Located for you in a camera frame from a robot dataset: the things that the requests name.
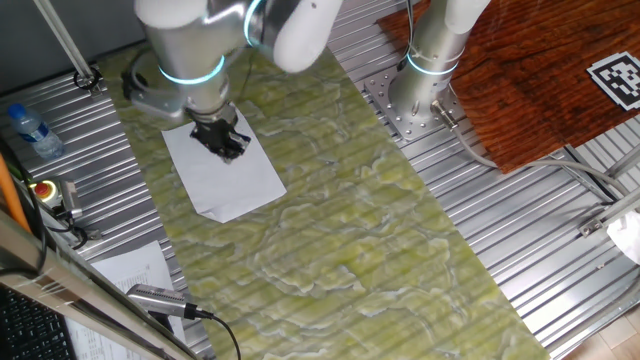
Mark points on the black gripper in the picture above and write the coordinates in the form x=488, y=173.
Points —
x=215, y=135

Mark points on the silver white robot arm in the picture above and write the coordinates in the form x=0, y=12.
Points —
x=190, y=45

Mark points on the green marble pattern mat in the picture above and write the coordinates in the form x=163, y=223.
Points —
x=350, y=225

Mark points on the printed white paper sheet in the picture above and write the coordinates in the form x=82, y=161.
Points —
x=135, y=270

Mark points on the red emergency stop button box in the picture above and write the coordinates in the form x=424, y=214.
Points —
x=46, y=191

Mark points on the clear bottle with blue cap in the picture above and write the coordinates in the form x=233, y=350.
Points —
x=37, y=135

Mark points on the thin aluminium pole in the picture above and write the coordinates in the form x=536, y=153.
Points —
x=62, y=37

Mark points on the orange tube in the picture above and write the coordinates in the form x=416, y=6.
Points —
x=11, y=195

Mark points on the black keyboard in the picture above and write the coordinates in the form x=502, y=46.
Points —
x=30, y=330

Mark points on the black white fiducial marker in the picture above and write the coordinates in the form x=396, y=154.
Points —
x=620, y=80

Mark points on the white cloth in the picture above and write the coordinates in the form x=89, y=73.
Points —
x=627, y=237

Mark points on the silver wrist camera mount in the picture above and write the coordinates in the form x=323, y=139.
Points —
x=160, y=106

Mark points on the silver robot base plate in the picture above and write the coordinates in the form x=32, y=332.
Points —
x=400, y=125

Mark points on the silver camera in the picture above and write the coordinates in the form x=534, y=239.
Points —
x=157, y=299

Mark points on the aluminium frame bar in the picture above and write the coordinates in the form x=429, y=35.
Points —
x=75, y=290

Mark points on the aluminium bracket frame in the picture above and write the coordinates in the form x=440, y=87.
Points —
x=595, y=225

